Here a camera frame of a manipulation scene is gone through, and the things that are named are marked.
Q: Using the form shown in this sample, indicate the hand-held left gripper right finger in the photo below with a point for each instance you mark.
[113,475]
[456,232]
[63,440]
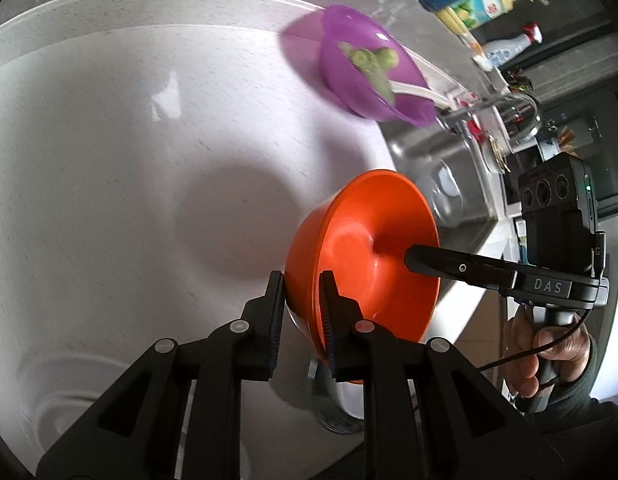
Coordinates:
[326,320]

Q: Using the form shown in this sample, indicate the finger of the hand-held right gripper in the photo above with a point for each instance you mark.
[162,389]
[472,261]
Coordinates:
[454,265]

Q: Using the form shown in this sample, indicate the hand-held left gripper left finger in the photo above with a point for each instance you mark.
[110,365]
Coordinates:
[275,320]

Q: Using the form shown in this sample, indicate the orange bowl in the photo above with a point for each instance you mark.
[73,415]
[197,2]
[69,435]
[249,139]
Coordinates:
[369,220]

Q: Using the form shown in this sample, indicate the person's right forearm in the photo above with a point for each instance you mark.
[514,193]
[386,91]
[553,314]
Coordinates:
[584,395]

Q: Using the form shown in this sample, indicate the person's right hand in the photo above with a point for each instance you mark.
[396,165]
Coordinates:
[521,355]

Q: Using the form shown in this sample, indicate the stainless steel sink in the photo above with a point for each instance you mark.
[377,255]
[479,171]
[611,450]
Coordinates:
[439,185]

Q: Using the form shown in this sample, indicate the chrome faucet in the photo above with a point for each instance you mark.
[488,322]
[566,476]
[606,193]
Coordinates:
[494,115]

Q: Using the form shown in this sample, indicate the white spoon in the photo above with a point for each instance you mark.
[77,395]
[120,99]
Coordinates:
[419,92]

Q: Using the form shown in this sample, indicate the white spray bottle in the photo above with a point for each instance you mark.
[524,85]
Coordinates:
[509,47]

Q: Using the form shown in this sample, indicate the purple bowl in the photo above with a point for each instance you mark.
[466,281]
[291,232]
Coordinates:
[349,90]

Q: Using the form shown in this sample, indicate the green vegetable piece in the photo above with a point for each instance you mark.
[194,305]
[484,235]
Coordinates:
[369,60]

